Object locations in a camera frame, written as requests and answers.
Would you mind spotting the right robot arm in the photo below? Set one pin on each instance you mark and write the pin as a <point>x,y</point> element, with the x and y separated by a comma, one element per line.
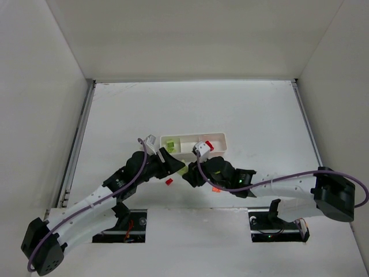
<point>338,201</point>

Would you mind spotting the right aluminium frame rail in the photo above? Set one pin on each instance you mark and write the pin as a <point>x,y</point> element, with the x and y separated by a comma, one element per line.
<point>303,154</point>

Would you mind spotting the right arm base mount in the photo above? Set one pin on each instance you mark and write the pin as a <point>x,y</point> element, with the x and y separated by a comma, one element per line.
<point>265,226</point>

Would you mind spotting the aluminium frame rail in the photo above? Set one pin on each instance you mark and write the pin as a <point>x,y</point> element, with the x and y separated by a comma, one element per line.
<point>70,169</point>
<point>303,154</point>

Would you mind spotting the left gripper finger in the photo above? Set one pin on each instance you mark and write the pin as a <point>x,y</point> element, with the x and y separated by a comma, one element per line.
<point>171,172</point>
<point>170,163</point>

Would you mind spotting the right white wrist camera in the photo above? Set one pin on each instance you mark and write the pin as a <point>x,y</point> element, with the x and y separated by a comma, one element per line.
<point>202,149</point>

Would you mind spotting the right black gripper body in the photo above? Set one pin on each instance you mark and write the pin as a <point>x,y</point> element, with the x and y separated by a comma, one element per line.
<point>202,172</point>

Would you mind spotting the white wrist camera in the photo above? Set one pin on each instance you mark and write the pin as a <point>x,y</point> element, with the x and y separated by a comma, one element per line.
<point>202,149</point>
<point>150,143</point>

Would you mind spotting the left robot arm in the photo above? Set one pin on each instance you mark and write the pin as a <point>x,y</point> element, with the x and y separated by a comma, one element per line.
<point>46,242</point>

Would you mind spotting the small red lego brick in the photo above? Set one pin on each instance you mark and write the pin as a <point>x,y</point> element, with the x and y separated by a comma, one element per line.
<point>169,181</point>

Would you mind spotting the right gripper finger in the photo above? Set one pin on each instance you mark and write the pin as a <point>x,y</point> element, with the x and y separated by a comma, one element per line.
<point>193,178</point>
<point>193,167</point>

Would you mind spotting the white divided sorting tray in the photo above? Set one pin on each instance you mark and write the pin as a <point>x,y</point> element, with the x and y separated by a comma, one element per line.
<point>184,144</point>

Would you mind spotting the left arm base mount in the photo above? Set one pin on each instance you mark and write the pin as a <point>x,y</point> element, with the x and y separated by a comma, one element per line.
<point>126,231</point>

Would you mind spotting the left aluminium frame rail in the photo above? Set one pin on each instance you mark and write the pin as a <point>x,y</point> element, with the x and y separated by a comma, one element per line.
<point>70,169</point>

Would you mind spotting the red curved lego piece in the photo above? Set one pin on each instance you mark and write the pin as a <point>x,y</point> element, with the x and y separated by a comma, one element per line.
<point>209,144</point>

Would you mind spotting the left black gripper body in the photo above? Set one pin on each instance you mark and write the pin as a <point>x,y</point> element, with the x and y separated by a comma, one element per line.
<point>163,161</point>

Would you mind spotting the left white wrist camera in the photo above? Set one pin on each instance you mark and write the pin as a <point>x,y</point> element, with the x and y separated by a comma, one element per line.
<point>150,143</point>

